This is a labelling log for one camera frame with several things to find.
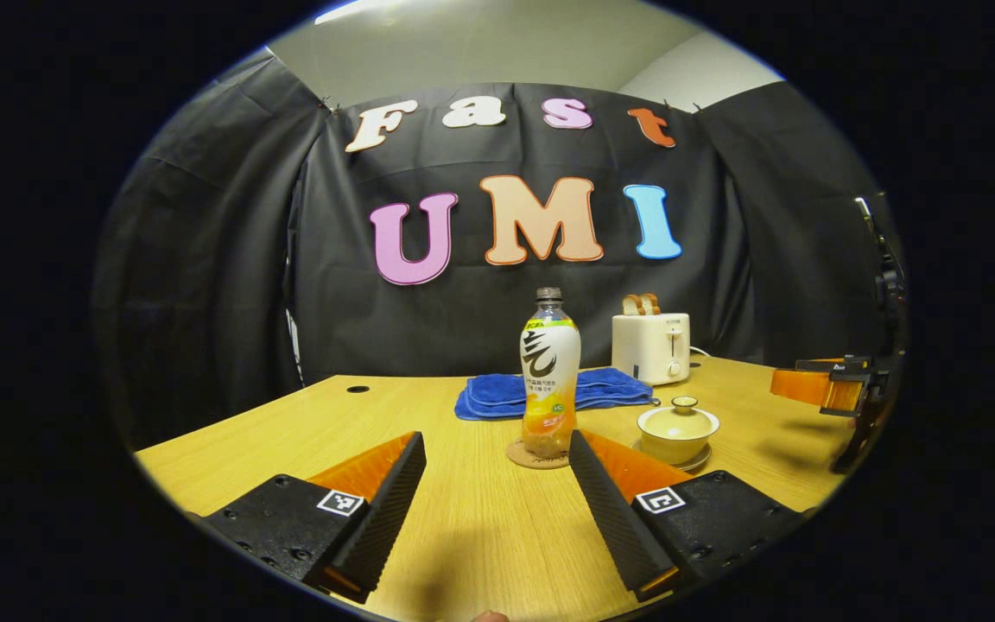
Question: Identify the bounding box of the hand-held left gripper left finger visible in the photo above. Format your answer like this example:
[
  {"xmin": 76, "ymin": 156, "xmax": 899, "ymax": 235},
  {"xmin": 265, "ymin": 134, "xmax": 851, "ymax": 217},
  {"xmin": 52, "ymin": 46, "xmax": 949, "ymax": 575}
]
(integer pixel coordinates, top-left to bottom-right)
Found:
[{"xmin": 200, "ymin": 431, "xmax": 427, "ymax": 604}]

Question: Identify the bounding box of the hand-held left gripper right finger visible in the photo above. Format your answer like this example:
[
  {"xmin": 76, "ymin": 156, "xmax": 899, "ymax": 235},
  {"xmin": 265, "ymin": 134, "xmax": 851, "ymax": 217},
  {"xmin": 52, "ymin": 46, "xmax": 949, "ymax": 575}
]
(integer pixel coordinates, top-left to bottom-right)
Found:
[{"xmin": 568, "ymin": 429, "xmax": 807, "ymax": 603}]

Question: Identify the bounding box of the round cork coaster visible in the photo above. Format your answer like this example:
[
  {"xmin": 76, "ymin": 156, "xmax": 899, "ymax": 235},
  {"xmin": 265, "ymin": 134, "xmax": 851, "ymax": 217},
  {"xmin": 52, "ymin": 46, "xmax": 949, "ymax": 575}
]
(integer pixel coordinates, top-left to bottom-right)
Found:
[{"xmin": 506, "ymin": 438, "xmax": 573, "ymax": 471}]

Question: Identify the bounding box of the cream teacup lid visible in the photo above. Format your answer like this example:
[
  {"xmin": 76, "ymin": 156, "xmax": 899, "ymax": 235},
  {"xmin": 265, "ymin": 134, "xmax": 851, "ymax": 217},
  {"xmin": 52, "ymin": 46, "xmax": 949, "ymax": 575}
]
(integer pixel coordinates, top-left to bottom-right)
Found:
[{"xmin": 637, "ymin": 397, "xmax": 720, "ymax": 442}]

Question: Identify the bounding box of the clear water bottle white label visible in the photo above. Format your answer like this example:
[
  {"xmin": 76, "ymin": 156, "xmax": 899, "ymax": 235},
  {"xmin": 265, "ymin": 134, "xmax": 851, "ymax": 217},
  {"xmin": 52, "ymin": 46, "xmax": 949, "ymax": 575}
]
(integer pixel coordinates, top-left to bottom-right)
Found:
[{"xmin": 520, "ymin": 287, "xmax": 582, "ymax": 459}]

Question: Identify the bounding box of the cream saucer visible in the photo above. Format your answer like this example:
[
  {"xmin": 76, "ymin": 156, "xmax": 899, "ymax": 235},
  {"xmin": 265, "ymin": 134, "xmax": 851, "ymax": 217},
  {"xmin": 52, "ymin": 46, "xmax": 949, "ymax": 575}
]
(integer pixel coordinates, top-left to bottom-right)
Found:
[{"xmin": 631, "ymin": 441, "xmax": 713, "ymax": 473}]

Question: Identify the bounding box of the blue folded towel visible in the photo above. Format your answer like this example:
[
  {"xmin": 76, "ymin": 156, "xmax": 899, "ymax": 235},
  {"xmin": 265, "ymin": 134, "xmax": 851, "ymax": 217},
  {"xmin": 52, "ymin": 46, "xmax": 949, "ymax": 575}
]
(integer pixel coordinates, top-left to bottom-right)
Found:
[{"xmin": 454, "ymin": 367, "xmax": 655, "ymax": 422}]

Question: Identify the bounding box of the white toaster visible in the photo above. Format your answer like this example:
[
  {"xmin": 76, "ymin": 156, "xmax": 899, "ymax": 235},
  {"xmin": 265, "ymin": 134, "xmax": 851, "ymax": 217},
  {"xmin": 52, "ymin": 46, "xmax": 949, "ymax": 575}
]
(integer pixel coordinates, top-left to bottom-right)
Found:
[{"xmin": 612, "ymin": 313, "xmax": 691, "ymax": 386}]

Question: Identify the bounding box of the black backdrop cloth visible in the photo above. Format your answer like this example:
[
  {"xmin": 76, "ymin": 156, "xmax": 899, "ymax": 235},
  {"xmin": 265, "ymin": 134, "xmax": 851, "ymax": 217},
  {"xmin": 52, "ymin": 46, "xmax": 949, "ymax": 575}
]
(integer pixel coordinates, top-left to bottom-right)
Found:
[{"xmin": 93, "ymin": 52, "xmax": 904, "ymax": 450}]

